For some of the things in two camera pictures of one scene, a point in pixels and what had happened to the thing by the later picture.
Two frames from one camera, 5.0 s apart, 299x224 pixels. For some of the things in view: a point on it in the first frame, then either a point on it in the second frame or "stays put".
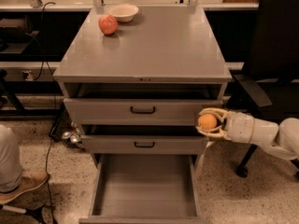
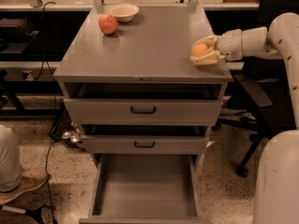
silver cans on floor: (74, 134) stays put
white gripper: (239, 128) → (230, 46)
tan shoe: (27, 182) stays put
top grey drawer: (137, 111) stays put
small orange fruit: (207, 121) → (199, 49)
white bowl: (123, 12) stays put
